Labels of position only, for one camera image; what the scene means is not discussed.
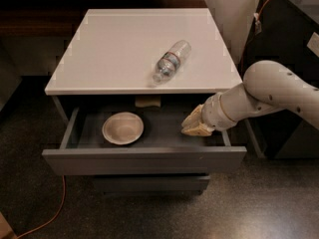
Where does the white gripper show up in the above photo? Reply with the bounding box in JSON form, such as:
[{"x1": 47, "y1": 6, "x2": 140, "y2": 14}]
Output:
[{"x1": 181, "y1": 93, "x2": 237, "y2": 136}]

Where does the grey top drawer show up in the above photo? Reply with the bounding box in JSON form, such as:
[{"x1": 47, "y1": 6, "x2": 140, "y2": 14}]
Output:
[{"x1": 42, "y1": 95, "x2": 246, "y2": 175}]

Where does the grey drawer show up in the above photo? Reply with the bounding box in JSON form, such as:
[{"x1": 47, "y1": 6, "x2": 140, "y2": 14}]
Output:
[
  {"x1": 93, "y1": 174, "x2": 210, "y2": 193},
  {"x1": 42, "y1": 95, "x2": 246, "y2": 175}
]

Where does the clear plastic water bottle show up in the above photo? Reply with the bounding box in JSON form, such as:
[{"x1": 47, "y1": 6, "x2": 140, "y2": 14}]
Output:
[{"x1": 153, "y1": 40, "x2": 191, "y2": 84}]

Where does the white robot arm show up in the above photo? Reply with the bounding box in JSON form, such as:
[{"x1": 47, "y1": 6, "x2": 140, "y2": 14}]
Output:
[{"x1": 181, "y1": 61, "x2": 319, "y2": 136}]

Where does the white top drawer cabinet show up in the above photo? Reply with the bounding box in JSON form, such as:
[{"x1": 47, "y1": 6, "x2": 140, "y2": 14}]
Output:
[{"x1": 44, "y1": 7, "x2": 243, "y2": 196}]

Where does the grey bottom drawer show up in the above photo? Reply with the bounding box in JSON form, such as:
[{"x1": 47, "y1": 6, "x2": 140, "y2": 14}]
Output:
[{"x1": 93, "y1": 174, "x2": 210, "y2": 193}]

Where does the yellow sponge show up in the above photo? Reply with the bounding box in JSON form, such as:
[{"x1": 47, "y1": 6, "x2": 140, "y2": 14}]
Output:
[{"x1": 135, "y1": 95, "x2": 161, "y2": 108}]

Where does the white paper bowl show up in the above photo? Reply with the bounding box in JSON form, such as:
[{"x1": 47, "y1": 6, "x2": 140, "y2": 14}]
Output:
[{"x1": 102, "y1": 112, "x2": 144, "y2": 145}]

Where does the dark wooden desk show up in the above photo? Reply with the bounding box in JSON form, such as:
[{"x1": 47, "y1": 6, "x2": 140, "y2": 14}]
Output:
[{"x1": 0, "y1": 0, "x2": 207, "y2": 37}]

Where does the orange power cable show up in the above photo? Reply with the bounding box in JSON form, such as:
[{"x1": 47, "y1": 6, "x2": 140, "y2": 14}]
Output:
[{"x1": 15, "y1": 174, "x2": 68, "y2": 239}]

